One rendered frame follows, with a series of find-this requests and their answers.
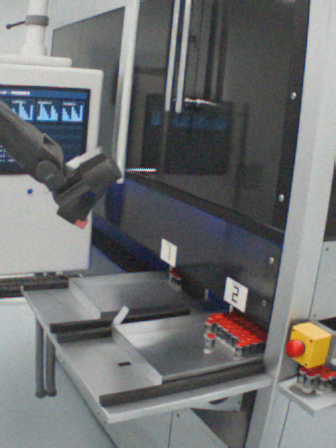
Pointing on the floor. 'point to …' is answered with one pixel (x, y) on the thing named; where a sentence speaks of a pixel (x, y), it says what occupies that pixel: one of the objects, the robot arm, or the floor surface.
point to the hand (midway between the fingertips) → (94, 192)
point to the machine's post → (301, 221)
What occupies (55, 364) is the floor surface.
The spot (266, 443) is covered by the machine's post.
